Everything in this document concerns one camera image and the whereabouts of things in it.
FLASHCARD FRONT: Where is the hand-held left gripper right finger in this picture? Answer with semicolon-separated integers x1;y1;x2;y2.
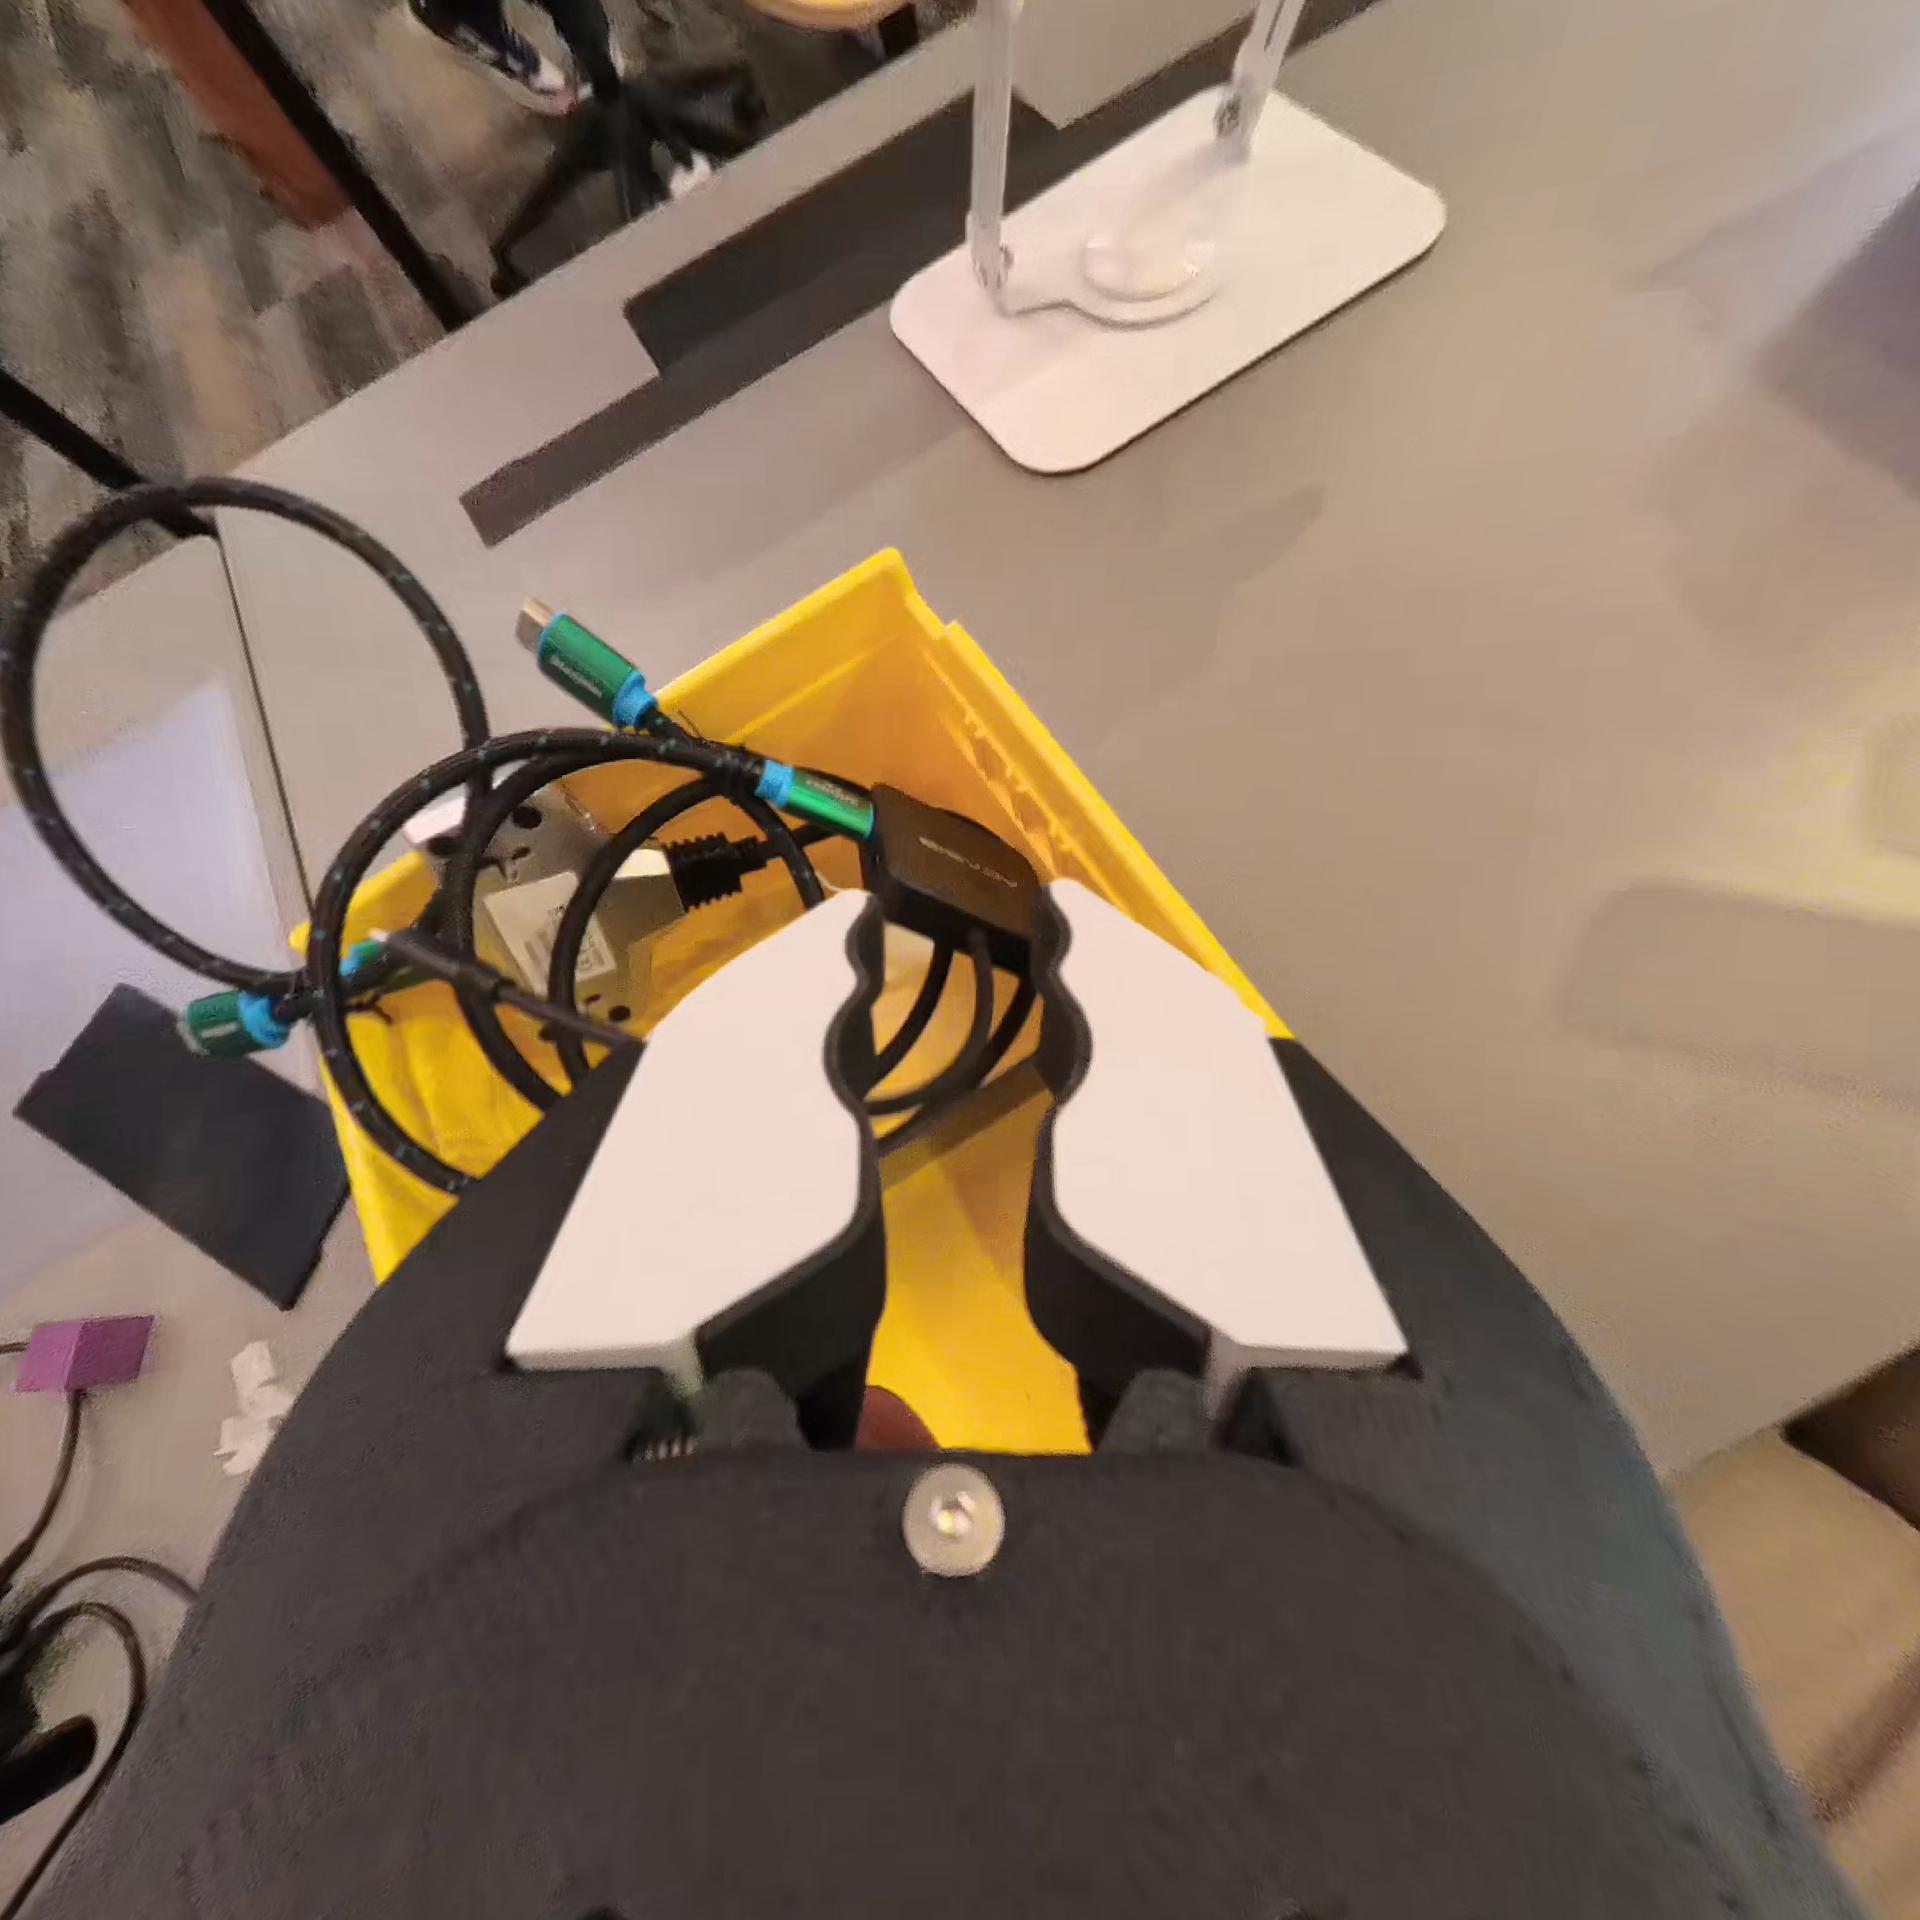
1031;879;1411;1444

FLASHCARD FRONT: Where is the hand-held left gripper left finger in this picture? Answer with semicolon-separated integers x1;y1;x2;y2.
506;888;888;1443

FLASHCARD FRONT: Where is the black usb hub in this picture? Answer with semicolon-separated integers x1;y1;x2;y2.
825;783;1046;1120

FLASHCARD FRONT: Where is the yellow plastic bin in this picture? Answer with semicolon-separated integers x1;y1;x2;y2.
293;546;1290;1456

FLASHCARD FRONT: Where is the crumpled white tissue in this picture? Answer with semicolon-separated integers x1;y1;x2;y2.
214;1340;299;1479

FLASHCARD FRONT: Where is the black foam pad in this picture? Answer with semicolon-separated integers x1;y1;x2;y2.
11;982;353;1312

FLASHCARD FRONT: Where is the purple box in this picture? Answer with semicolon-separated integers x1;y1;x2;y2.
15;1315;158;1396

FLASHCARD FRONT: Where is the wooden book stand white base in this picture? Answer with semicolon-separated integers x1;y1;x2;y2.
743;0;1450;480

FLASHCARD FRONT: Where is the black tripod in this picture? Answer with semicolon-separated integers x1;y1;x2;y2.
487;0;781;301

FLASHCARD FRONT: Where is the thin black slim-plug cable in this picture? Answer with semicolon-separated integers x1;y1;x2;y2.
367;920;649;1052

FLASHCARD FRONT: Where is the silver metal bracket white label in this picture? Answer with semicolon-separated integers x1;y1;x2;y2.
402;780;671;1039

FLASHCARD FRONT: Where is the black table cable slot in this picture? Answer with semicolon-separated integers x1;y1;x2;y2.
456;83;1120;551

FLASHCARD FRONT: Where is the black power cable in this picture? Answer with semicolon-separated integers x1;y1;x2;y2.
0;1387;201;1853

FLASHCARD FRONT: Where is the black metal table frame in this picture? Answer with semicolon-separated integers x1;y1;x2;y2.
194;0;483;335

